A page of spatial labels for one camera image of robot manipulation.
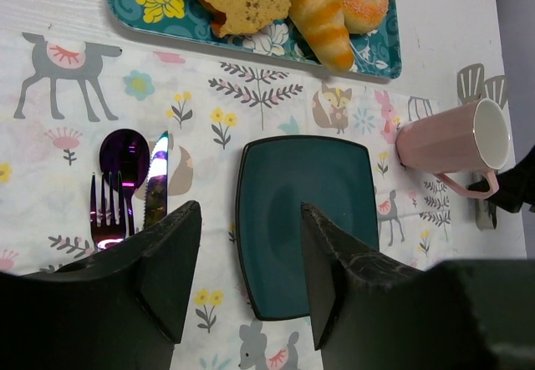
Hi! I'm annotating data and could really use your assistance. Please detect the dark teal square plate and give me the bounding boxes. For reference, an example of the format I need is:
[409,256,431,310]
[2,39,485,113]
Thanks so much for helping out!
[235,135,380,321]

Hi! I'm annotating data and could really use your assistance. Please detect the pink ceramic mug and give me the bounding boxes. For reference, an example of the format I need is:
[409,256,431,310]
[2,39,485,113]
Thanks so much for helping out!
[395,98,511,200]

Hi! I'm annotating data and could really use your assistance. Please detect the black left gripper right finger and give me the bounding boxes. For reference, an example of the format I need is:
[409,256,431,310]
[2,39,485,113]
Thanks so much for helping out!
[301,204,534,369]

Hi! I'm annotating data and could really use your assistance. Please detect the purple iridescent fork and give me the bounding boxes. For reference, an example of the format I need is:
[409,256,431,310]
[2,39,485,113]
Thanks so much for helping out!
[89,172,126,251]

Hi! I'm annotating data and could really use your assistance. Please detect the teal floral tray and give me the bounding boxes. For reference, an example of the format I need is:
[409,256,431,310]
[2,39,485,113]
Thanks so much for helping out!
[107,0,402,79]

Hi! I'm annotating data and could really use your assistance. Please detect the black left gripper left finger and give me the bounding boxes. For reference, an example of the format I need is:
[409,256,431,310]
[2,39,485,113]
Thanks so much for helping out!
[1,200,201,369]

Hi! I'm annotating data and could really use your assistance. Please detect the animal print placemat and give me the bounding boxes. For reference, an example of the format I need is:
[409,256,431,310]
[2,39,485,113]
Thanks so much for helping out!
[0,31,453,370]

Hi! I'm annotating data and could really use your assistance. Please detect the iridescent table knife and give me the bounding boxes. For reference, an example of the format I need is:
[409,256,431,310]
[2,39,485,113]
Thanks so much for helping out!
[143,131,169,229]

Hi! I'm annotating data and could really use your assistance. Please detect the orange striped croissant roll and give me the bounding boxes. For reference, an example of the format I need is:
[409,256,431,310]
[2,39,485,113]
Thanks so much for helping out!
[289,0,354,73]

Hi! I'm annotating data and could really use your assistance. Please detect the purple iridescent spoon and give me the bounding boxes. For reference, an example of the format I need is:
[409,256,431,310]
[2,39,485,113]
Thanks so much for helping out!
[99,129,150,236]

